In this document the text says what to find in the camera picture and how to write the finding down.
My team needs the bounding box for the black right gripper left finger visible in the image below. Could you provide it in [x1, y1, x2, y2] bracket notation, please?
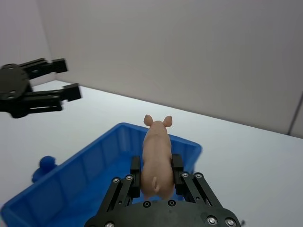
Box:
[93, 156, 143, 217]

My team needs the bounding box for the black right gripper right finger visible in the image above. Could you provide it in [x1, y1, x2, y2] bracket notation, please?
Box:
[170, 153, 225, 210]

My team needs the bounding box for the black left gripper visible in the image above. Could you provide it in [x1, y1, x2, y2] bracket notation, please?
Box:
[0, 58, 82, 119]

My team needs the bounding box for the pink toy pig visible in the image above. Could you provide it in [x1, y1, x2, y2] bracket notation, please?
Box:
[140, 114, 177, 201]

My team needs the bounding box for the blue plastic bin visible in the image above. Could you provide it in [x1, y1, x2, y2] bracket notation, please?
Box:
[0, 122, 203, 227]

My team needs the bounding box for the white table cloth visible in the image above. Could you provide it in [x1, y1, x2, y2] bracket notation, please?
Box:
[0, 79, 303, 227]

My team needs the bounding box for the small blue toy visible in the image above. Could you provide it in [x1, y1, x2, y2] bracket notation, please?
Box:
[32, 155, 57, 183]

